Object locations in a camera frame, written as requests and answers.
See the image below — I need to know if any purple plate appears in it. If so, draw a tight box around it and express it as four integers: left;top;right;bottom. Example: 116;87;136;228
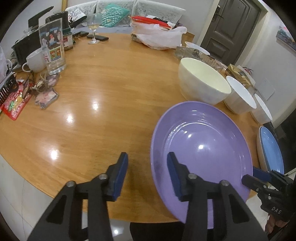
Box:
150;101;253;222

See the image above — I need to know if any small white bowl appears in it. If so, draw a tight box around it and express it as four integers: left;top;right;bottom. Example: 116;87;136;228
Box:
251;93;273;125

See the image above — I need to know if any white ribbed bowl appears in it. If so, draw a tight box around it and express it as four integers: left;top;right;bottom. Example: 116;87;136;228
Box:
224;76;256;114

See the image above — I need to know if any large white bowl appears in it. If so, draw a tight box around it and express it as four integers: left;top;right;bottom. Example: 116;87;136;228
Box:
178;57;231;105

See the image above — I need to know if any blue plate white rim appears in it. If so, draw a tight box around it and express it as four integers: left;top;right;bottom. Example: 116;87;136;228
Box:
256;126;285;174

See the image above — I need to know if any gold tissue box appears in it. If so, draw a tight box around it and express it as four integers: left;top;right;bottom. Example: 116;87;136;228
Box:
225;64;255;88

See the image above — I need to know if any red fire extinguisher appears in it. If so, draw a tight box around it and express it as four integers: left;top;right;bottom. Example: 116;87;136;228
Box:
243;67;253;75

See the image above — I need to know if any red snack packet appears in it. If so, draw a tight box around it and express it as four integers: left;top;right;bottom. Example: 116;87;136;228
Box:
1;82;32;121

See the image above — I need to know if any clear plastic box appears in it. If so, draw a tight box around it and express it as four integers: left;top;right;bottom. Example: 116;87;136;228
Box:
175;47;227;71

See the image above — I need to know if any dark entrance door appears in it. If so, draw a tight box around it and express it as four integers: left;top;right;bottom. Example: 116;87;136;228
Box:
201;0;261;65

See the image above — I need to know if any white plastic bowl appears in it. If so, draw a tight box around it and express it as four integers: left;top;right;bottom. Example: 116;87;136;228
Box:
185;41;210;56

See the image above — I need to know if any white mug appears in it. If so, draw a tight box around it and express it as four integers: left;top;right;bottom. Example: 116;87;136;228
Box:
22;48;46;73

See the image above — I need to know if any white plastic bag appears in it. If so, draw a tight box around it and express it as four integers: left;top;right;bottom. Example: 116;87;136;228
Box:
131;22;187;50

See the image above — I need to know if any dark glass jar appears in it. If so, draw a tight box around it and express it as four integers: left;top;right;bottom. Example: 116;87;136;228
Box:
63;27;73;51

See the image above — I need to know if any black phone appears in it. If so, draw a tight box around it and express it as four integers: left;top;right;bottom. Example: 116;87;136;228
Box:
87;34;109;41

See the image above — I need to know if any red lidded container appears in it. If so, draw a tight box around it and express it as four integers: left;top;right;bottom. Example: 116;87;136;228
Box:
130;16;171;29

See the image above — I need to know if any grey sofa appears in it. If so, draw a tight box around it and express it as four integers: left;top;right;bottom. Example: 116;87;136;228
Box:
65;1;186;34

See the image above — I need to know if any wine glass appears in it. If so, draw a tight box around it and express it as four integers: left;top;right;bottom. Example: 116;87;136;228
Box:
86;13;102;45

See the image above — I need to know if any white tree-print cushion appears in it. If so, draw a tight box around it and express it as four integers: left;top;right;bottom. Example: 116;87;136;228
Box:
68;6;87;23

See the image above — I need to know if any teal cushion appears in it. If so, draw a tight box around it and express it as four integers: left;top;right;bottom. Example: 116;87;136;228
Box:
101;4;130;28

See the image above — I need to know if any white wall panel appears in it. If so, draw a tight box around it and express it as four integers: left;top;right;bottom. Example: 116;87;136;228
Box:
255;78;275;101

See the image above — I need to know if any acrylic keychain charm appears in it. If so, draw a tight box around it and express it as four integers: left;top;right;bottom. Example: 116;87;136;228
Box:
35;88;59;109

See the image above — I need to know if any framed wall picture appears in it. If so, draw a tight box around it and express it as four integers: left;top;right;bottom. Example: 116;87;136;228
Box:
276;23;296;51

